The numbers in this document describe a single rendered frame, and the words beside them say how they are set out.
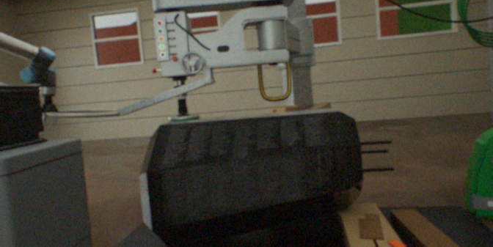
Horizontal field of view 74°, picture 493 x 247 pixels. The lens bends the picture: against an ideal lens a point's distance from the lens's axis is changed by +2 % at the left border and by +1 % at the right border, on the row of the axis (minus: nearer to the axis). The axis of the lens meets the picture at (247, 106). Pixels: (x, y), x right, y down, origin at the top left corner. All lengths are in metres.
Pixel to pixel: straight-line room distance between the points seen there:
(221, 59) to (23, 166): 1.31
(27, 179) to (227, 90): 7.15
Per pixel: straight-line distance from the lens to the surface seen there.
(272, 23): 2.23
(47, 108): 2.46
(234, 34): 2.21
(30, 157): 1.38
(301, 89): 2.83
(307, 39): 2.82
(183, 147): 1.94
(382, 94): 8.42
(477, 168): 2.72
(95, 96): 9.57
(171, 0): 2.29
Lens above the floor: 0.99
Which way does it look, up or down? 3 degrees down
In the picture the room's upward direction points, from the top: 5 degrees counter-clockwise
